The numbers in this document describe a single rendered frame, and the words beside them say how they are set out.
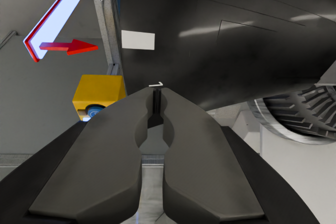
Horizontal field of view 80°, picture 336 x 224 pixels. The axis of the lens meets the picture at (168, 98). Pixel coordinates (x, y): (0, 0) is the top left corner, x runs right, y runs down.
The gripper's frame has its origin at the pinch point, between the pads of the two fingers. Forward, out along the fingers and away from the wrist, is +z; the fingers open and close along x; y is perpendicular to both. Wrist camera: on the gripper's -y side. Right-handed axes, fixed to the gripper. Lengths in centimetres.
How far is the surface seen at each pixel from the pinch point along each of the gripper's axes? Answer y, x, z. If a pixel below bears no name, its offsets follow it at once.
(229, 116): 40, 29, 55
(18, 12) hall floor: 19, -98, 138
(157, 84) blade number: 4.3, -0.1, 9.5
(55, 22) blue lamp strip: -0.7, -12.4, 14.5
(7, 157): 62, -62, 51
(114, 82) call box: 16.1, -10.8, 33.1
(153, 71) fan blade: 2.8, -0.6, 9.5
